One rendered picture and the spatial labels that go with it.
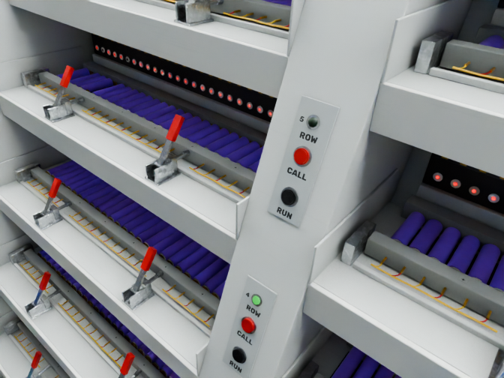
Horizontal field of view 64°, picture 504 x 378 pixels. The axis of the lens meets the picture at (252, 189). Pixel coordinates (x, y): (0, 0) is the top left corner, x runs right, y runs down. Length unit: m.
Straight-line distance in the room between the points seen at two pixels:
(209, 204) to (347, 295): 0.20
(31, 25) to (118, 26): 0.34
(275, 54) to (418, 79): 0.13
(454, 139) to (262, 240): 0.21
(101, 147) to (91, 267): 0.20
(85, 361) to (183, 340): 0.29
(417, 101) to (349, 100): 0.06
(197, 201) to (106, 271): 0.25
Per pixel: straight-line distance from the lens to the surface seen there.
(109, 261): 0.72
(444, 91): 0.37
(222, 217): 0.48
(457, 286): 0.44
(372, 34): 0.37
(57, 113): 0.75
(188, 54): 0.50
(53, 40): 0.94
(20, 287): 1.01
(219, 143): 0.60
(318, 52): 0.39
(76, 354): 0.86
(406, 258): 0.44
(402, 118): 0.36
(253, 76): 0.44
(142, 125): 0.65
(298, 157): 0.39
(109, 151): 0.63
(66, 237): 0.79
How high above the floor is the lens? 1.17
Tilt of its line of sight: 19 degrees down
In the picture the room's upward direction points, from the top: 16 degrees clockwise
